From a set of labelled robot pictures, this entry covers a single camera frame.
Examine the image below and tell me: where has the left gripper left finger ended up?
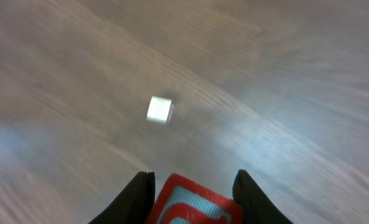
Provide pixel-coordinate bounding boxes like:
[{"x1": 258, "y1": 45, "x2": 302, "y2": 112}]
[{"x1": 89, "y1": 172, "x2": 156, "y2": 224}]

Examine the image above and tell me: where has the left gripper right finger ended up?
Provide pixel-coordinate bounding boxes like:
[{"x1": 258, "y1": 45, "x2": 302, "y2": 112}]
[{"x1": 232, "y1": 170, "x2": 292, "y2": 224}]

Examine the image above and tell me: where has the red letter U block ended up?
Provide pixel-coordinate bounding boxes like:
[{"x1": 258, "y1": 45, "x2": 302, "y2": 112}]
[{"x1": 146, "y1": 174, "x2": 243, "y2": 224}]

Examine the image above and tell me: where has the white letter I block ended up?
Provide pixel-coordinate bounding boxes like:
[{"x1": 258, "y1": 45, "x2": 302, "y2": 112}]
[{"x1": 146, "y1": 96, "x2": 174, "y2": 124}]

